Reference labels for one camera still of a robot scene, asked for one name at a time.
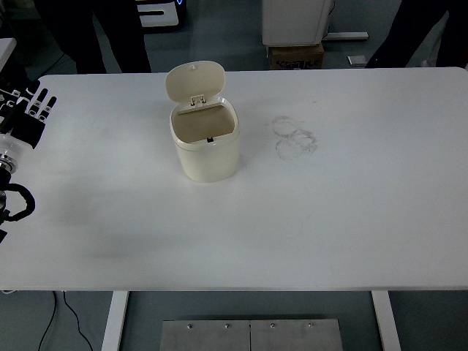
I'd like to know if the white table leg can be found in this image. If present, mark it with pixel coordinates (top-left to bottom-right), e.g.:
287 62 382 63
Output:
101 291 130 351
370 291 402 351

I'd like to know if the white cabinet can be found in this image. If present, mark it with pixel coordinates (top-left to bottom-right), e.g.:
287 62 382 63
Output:
261 0 336 48

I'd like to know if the grey metal plate with screws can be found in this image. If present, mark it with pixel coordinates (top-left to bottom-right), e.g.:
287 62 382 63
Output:
159 319 344 351

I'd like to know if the black floor cable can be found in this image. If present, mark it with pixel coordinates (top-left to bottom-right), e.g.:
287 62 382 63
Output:
37 291 59 351
62 291 94 351

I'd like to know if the cream trash bin with lid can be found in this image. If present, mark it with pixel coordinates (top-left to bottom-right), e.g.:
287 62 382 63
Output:
164 60 241 184

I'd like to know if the white metal floor bar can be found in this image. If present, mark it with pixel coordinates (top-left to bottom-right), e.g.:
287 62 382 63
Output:
322 31 370 42

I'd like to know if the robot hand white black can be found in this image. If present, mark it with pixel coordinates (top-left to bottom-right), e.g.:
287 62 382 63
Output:
0 78 59 159

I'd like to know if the person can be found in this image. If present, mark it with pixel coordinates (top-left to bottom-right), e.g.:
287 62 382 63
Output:
34 0 153 75
364 0 468 69

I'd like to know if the brown cardboard box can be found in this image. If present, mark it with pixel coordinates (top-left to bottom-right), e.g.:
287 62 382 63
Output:
268 43 326 71

